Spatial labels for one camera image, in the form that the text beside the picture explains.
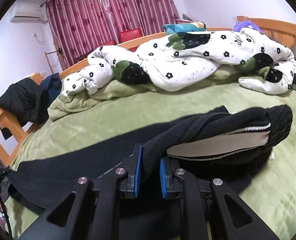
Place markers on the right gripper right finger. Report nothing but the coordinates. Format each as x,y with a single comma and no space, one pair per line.
209,209

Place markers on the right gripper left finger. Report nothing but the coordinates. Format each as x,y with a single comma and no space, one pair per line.
89,209

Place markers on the black pants white stripe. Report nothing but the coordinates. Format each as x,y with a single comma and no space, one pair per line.
217,144

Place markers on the green fleece bed blanket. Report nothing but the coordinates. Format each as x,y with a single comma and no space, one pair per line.
271,194

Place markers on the black jacket on footboard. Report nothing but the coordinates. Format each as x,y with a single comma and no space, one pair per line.
27,101

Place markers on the navy blue garment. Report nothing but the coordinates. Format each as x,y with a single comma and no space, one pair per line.
52,84

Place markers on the wooden clothes rack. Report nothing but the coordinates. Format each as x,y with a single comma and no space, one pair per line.
55,60

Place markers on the white floral quilt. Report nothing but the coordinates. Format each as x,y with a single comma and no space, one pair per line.
179,60

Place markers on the red chair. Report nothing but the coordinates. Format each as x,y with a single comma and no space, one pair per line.
128,35

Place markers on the purple plush item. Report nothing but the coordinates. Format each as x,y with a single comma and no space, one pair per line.
245,24

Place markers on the red striped curtain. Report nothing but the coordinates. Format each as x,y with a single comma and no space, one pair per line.
80,26

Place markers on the teal patterned pillow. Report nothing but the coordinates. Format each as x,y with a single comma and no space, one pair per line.
184,27

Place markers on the white air conditioner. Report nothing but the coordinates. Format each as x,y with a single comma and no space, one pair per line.
27,12

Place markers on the wooden bed frame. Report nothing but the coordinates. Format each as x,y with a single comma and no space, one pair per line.
281,31

